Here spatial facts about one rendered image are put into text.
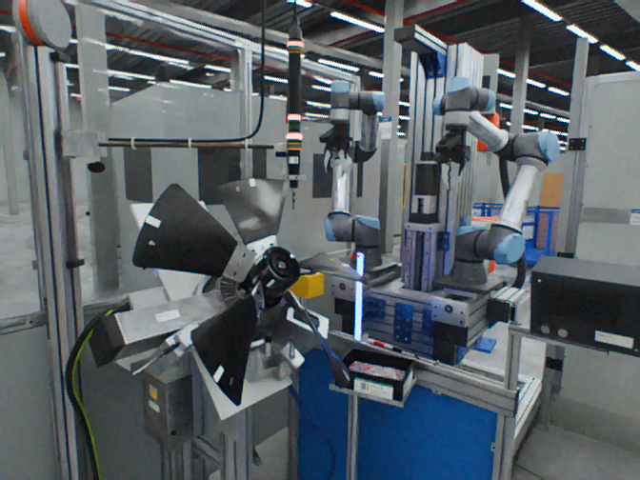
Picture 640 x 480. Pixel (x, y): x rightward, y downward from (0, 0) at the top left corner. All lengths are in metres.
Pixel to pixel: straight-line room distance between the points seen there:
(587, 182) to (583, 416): 1.32
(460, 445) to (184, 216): 1.10
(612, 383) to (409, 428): 1.52
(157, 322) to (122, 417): 0.88
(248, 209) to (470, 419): 0.95
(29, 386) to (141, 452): 0.56
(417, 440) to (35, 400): 1.28
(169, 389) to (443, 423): 0.87
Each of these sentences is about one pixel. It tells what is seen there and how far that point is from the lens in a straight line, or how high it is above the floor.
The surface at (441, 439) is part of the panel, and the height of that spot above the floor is 0.61.
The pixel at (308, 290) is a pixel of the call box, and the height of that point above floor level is 1.02.
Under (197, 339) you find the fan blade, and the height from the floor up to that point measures 1.13.
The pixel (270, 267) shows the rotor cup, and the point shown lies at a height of 1.22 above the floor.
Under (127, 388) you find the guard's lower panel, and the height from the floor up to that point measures 0.63.
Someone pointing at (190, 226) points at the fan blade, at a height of 1.33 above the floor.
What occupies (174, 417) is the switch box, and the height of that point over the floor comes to 0.72.
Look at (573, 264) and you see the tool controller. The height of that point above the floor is 1.25.
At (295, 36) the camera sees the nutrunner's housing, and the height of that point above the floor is 1.83.
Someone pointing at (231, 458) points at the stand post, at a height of 0.63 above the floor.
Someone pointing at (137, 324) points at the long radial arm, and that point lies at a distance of 1.07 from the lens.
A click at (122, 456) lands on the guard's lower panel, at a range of 2.01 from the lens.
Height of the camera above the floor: 1.46
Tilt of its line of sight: 9 degrees down
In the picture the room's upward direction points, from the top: 1 degrees clockwise
